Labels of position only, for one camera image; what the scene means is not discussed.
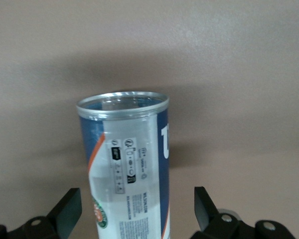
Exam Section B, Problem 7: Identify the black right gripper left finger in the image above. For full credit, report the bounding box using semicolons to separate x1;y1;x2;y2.
7;187;83;239

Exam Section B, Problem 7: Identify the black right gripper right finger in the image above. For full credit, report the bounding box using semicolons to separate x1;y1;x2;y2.
192;186;255;239

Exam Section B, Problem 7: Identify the clear blue white tennis can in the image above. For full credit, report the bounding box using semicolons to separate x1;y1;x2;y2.
75;91;170;239

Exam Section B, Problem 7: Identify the brown table cloth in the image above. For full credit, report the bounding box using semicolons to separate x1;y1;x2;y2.
0;0;299;239

